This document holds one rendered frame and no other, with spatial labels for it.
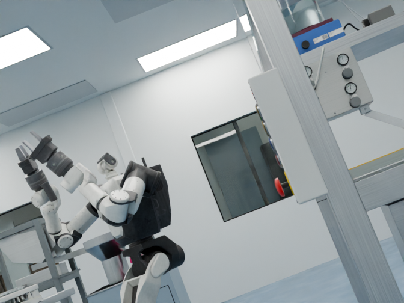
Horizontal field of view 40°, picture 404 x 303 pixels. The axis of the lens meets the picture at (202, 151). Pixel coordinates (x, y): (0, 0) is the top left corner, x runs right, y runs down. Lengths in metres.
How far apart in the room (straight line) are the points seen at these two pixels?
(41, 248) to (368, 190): 3.71
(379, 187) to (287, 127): 0.85
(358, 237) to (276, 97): 0.33
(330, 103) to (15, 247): 3.83
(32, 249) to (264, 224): 2.88
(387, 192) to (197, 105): 5.19
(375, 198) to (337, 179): 0.70
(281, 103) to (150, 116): 5.91
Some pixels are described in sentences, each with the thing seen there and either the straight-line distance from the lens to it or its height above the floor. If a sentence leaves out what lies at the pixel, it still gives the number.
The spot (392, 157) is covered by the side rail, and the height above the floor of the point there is 0.91.
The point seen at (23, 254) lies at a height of 1.26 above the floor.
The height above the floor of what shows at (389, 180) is 0.84.
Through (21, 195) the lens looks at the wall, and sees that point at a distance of 7.26.
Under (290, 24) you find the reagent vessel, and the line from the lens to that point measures 1.99.
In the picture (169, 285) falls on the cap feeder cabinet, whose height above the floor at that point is 0.62.
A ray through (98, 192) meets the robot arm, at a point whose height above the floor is 1.20.
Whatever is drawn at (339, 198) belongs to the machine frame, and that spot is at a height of 0.88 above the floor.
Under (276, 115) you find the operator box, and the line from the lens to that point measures 1.07.
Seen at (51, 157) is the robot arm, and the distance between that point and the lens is 2.36.
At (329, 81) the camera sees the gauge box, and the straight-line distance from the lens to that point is 1.86.
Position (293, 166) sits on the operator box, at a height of 0.97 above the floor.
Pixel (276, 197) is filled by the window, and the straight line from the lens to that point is 6.88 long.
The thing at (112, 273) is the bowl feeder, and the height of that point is 0.84.
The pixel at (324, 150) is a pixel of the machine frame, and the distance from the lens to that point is 1.17.
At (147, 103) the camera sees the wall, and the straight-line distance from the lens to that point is 6.98.
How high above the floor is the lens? 0.93
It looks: 7 degrees up
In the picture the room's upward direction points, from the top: 21 degrees counter-clockwise
